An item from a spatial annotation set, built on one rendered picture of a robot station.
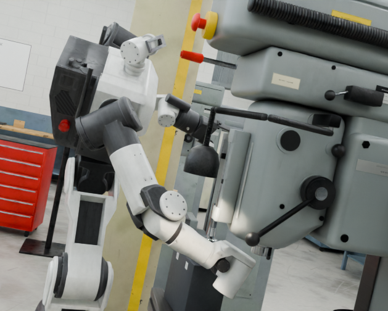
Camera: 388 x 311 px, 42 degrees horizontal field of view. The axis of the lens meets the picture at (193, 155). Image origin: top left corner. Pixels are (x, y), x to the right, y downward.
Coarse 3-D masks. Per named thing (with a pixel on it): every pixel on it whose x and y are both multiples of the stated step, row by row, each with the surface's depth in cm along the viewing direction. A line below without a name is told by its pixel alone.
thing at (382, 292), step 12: (372, 264) 135; (384, 264) 131; (372, 276) 134; (384, 276) 130; (360, 288) 139; (372, 288) 133; (384, 288) 129; (360, 300) 137; (372, 300) 133; (384, 300) 128
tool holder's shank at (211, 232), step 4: (212, 208) 158; (212, 220) 158; (212, 224) 158; (216, 224) 158; (208, 228) 158; (212, 228) 158; (208, 232) 158; (212, 232) 158; (208, 236) 158; (212, 236) 158
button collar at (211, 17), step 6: (210, 12) 107; (216, 12) 108; (210, 18) 106; (216, 18) 107; (210, 24) 106; (216, 24) 107; (204, 30) 108; (210, 30) 107; (204, 36) 108; (210, 36) 108
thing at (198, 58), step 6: (180, 54) 119; (186, 54) 118; (192, 54) 118; (198, 54) 119; (192, 60) 119; (198, 60) 119; (204, 60) 119; (210, 60) 120; (216, 60) 120; (222, 66) 121; (228, 66) 121; (234, 66) 121
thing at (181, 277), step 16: (176, 256) 168; (176, 272) 165; (192, 272) 152; (208, 272) 154; (176, 288) 162; (192, 288) 152; (208, 288) 154; (176, 304) 160; (192, 304) 153; (208, 304) 155
